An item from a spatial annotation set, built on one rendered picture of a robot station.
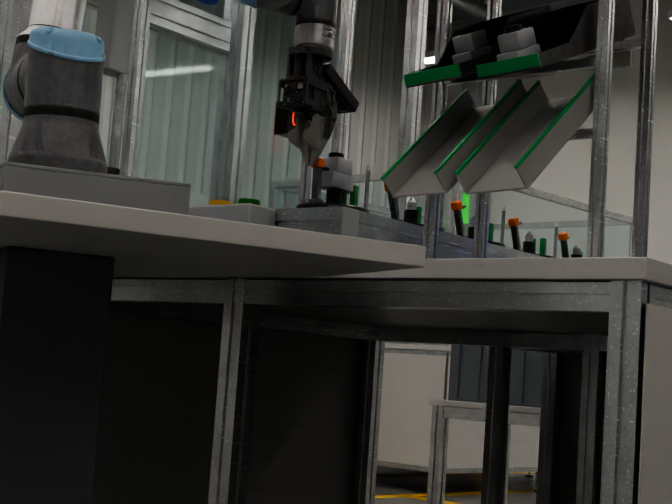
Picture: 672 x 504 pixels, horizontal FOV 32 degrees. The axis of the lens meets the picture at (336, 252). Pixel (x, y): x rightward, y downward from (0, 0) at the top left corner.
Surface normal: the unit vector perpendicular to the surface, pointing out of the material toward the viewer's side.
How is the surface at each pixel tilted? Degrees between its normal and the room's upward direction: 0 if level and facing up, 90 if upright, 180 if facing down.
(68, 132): 73
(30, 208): 90
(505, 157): 45
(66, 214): 90
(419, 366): 90
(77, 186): 90
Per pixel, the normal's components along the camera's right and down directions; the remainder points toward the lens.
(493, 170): -0.48, -0.79
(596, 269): -0.62, -0.12
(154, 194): 0.46, -0.06
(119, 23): 0.78, -0.01
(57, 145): 0.21, -0.37
